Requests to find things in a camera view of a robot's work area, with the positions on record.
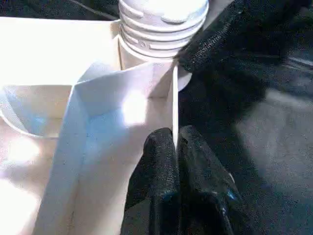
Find white plastic table leg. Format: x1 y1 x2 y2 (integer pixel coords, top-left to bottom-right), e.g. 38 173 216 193
117 0 210 70

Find white plastic table top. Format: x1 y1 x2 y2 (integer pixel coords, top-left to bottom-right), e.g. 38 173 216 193
0 0 234 235

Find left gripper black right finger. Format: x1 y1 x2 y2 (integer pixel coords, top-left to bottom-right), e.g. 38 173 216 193
176 125 247 235

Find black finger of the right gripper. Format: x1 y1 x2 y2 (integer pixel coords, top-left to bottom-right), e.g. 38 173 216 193
176 0 294 74

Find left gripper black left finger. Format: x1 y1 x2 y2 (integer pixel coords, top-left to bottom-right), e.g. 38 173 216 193
120 127 180 235

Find black work mat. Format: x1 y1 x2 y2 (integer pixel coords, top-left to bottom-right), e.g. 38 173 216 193
174 0 313 235

